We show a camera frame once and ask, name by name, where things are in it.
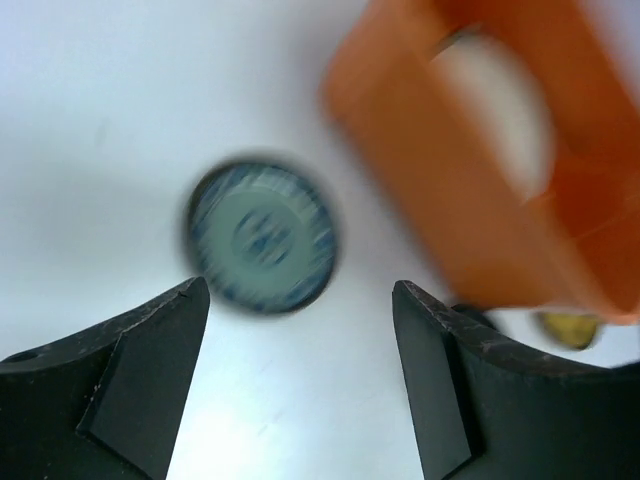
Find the glossy black round plate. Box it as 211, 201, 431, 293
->
451, 304, 498, 331

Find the yellow patterned round plate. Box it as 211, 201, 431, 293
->
535, 312, 601, 351

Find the white round plate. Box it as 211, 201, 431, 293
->
431, 29, 555, 201

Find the orange plastic bin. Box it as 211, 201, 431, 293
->
324, 1, 639, 324

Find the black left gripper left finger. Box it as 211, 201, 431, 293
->
1, 277, 210, 479

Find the blue floral round plate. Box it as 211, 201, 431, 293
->
182, 149, 341, 316

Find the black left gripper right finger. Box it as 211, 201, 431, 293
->
392, 281, 639, 479

